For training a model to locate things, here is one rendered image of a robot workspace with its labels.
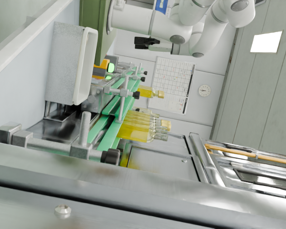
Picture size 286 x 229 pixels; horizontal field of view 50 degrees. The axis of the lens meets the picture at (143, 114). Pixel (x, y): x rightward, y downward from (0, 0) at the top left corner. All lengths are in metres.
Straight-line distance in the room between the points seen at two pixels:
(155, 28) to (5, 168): 1.02
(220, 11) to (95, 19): 0.43
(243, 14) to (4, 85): 0.71
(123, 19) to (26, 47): 0.53
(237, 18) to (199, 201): 0.89
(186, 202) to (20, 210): 0.10
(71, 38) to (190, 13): 0.42
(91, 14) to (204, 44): 0.43
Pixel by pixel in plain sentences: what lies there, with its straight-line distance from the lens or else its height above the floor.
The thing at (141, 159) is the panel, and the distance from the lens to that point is 1.28.
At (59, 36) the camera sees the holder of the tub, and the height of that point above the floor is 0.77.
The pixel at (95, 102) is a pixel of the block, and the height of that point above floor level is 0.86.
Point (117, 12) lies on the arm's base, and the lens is 1.20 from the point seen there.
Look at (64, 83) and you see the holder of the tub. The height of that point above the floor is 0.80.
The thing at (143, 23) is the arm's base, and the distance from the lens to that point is 1.19.
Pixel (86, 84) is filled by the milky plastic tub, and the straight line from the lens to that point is 1.05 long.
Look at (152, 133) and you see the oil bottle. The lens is 1.15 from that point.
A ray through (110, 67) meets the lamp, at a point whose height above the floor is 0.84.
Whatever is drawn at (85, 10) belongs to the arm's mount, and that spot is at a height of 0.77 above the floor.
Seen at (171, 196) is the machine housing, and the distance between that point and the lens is 0.20.
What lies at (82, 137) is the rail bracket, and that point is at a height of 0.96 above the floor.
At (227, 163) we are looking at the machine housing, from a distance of 1.64.
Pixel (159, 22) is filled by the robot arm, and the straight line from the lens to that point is 1.18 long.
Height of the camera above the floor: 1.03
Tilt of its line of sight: level
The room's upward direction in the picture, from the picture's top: 101 degrees clockwise
